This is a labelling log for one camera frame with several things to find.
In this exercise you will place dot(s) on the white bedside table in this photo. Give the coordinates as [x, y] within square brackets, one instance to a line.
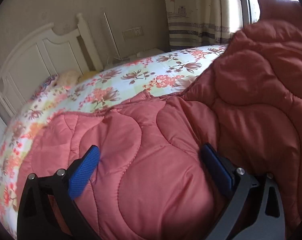
[114, 61]

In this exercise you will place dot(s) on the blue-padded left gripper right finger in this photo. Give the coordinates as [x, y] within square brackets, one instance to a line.
[253, 206]

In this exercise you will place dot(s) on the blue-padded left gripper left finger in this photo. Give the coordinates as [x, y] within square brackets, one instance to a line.
[48, 209]

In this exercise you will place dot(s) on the wall power socket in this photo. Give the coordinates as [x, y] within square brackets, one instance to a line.
[132, 33]

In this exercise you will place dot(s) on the yellow pillow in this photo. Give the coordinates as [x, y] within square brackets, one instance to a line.
[87, 76]

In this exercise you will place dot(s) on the floral bed sheet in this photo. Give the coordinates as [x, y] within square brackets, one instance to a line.
[159, 75]

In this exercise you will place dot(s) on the silver lamp pole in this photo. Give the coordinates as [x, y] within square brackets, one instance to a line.
[112, 36]

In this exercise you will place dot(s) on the pale peach pillow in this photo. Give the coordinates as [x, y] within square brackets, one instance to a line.
[67, 79]

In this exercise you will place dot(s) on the white wooden headboard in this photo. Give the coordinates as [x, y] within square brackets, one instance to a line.
[41, 54]

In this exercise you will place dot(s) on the pink quilted comforter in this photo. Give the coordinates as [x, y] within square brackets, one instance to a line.
[150, 182]

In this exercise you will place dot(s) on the colourful patterned cushion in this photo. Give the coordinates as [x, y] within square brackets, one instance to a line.
[44, 87]

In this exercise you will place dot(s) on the cream patterned curtain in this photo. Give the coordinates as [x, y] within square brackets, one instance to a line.
[195, 23]

